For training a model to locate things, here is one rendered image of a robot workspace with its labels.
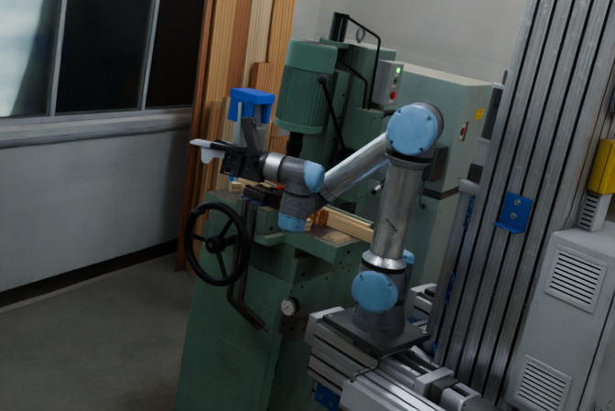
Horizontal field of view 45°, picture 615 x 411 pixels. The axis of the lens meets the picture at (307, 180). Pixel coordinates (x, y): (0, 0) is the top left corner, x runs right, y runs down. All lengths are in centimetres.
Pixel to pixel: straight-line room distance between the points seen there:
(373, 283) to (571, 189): 53
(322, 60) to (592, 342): 127
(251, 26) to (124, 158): 108
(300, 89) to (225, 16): 164
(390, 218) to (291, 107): 86
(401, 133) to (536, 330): 60
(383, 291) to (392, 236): 14
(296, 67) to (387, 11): 257
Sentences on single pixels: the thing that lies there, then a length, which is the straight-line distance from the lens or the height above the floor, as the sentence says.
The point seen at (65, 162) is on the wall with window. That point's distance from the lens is 371.
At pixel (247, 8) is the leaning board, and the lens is 439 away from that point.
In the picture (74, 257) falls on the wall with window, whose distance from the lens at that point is 397.
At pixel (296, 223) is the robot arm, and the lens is 196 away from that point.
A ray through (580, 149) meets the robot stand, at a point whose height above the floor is 144.
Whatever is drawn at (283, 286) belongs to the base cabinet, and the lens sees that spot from 260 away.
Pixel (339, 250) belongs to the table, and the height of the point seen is 89.
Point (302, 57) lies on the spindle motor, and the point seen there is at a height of 146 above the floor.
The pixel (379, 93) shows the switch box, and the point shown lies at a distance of 281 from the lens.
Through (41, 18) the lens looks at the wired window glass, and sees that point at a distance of 354.
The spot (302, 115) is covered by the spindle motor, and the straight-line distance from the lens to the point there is 260.
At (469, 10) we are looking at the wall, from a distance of 491.
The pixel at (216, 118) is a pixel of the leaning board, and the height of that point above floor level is 92.
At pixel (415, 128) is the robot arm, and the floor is 141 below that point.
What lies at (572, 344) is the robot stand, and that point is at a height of 99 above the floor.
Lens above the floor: 168
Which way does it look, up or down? 14 degrees down
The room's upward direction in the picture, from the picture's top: 11 degrees clockwise
